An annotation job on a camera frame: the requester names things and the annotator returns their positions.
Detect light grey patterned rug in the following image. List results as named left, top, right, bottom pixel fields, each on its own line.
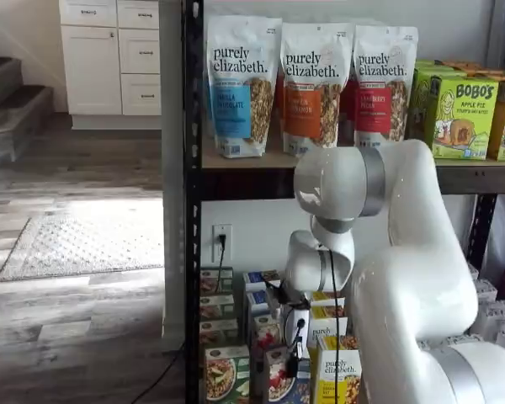
left=0, top=211, right=166, bottom=284

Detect black plug with cord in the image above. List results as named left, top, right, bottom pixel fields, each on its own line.
left=215, top=232, right=230, bottom=294

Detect green Bobo's snack box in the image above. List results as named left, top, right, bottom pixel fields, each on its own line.
left=413, top=58, right=468, bottom=81
left=409, top=69, right=500, bottom=162

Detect blue label granola bag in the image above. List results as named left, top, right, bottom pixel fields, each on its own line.
left=205, top=14, right=284, bottom=160

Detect white drawer cabinet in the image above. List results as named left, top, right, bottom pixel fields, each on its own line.
left=59, top=0, right=163, bottom=131

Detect grey wooden stairs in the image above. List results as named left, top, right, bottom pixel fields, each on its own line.
left=0, top=29, right=56, bottom=172

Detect black metal shelf rack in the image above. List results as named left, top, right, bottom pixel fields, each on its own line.
left=180, top=0, right=505, bottom=404

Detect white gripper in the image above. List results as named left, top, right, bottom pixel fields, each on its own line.
left=280, top=304, right=312, bottom=379

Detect green and white oatmeal box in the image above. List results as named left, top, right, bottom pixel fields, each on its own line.
left=199, top=294, right=237, bottom=322
left=205, top=344, right=252, bottom=404
left=199, top=318, right=240, bottom=347
left=199, top=266, right=235, bottom=296

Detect black power cable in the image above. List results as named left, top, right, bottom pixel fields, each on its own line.
left=130, top=343, right=185, bottom=404

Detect yellow and white granola box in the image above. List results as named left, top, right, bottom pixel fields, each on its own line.
left=311, top=289, right=346, bottom=307
left=309, top=305, right=348, bottom=339
left=316, top=335, right=364, bottom=404

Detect red label granola bag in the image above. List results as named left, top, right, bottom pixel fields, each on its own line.
left=352, top=24, right=419, bottom=149

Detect orange label granola bag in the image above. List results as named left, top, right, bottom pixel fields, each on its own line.
left=279, top=22, right=355, bottom=160

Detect white wall outlet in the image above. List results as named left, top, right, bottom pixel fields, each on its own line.
left=211, top=223, right=234, bottom=263

